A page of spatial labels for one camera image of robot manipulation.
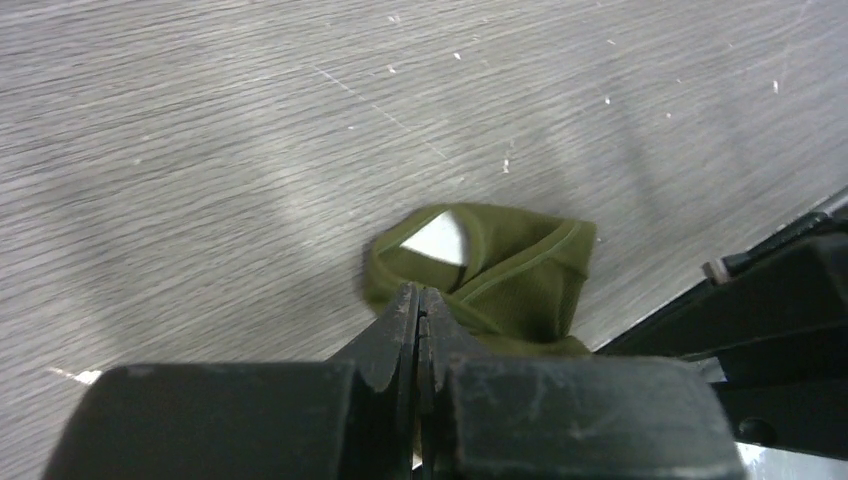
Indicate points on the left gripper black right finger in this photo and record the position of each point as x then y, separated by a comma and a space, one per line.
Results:
486, 416

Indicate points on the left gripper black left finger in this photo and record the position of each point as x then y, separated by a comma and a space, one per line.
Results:
347, 417

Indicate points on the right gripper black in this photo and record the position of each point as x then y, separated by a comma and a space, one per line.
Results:
774, 319

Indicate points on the olive green underwear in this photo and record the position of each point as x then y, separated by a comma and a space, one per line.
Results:
518, 289

